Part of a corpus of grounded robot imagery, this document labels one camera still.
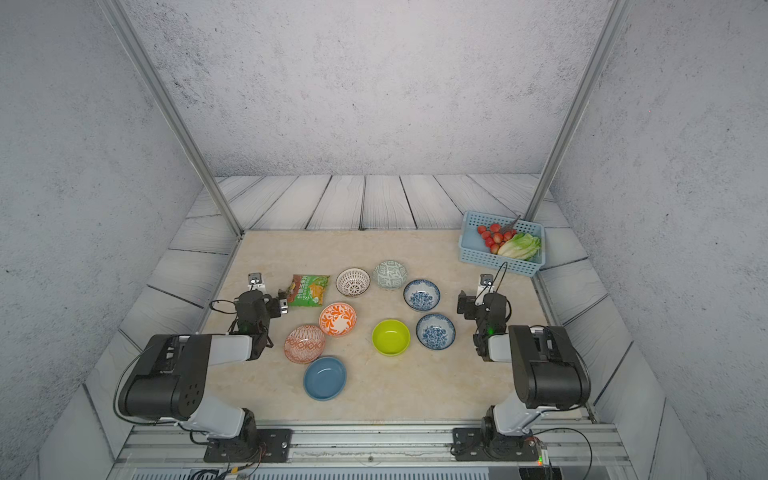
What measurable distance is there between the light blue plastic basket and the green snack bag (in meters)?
0.51

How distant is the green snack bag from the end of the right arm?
1.49ft

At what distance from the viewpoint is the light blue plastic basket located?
1066mm

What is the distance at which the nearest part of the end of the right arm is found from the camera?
0.82m

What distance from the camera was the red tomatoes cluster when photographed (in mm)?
1133

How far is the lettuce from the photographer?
108 cm
